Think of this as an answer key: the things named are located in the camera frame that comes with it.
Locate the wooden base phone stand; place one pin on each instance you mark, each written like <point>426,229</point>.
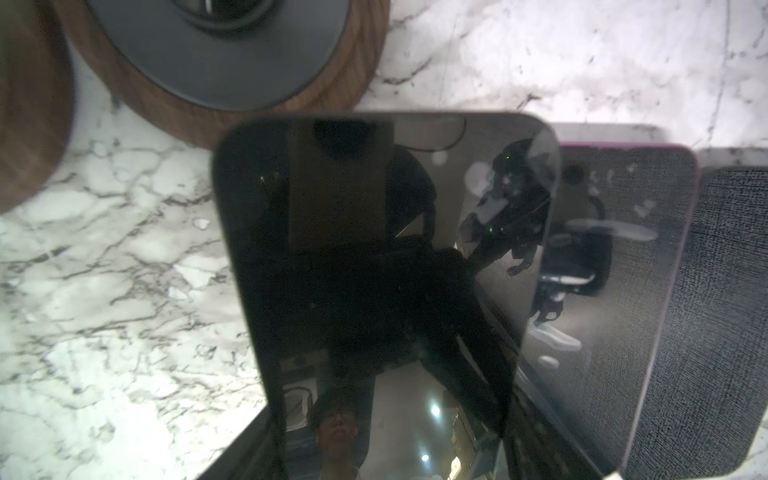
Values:
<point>37,98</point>

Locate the black phone with purple edge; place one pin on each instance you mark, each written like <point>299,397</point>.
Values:
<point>613,242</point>

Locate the wooden base grey plate stand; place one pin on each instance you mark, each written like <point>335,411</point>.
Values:
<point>196,69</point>

